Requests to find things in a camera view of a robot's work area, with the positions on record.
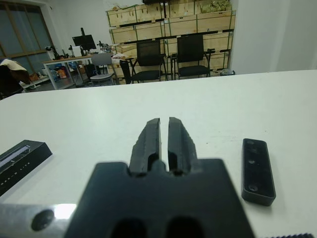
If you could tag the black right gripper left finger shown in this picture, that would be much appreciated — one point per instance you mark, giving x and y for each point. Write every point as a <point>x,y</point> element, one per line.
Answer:
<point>146,148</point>

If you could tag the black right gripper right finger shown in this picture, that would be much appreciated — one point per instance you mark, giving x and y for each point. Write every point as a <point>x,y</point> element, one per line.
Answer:
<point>182,148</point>

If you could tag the black oblong camera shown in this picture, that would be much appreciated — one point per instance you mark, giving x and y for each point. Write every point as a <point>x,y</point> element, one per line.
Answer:
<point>257,171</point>

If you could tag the black printed box lid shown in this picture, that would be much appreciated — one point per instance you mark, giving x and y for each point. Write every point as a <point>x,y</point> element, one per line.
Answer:
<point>24,161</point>

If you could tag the white box on desk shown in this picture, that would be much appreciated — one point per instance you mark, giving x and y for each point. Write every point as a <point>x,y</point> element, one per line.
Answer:
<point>77,50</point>

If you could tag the black chair side tablet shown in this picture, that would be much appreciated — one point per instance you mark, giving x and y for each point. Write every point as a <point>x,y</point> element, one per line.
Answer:
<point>125,72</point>

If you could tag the black waste bin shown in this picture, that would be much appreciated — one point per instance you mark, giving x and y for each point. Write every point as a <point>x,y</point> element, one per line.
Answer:
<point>227,72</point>

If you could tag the black computer tower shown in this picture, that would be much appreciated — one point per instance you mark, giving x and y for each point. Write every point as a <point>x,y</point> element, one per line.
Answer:
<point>90,72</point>

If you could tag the black mesh office chair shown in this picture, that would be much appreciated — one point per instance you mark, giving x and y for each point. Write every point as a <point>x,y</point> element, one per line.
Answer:
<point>148,50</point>
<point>189,48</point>

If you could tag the grey plastic chair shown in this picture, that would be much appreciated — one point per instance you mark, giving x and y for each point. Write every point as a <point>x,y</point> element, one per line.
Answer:
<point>100,59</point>

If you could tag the colourful bags under desk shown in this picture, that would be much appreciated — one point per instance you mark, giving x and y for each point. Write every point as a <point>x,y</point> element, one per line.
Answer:
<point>60,73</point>

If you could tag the light wooden shipping crate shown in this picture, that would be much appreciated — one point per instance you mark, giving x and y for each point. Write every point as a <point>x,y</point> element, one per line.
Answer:
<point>215,22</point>
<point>178,6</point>
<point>133,15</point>
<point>138,33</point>

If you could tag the black computer monitor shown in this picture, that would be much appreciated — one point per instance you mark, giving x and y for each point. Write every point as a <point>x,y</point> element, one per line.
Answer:
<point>84,42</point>

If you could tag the wooden crate with greenish filling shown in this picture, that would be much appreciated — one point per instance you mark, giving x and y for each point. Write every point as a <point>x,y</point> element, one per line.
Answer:
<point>215,6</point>

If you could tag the black rolled mat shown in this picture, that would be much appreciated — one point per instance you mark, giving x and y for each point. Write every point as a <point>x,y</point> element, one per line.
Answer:
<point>154,1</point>

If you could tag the dark chair with jacket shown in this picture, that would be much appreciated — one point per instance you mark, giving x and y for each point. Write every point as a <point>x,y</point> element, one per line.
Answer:
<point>12,72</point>

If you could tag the brown framed window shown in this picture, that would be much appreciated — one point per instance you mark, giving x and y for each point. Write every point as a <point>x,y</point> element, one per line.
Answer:
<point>24,24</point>

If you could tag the white frame desk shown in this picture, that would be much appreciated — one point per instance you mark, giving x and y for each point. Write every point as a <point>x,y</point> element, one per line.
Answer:
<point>53,62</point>

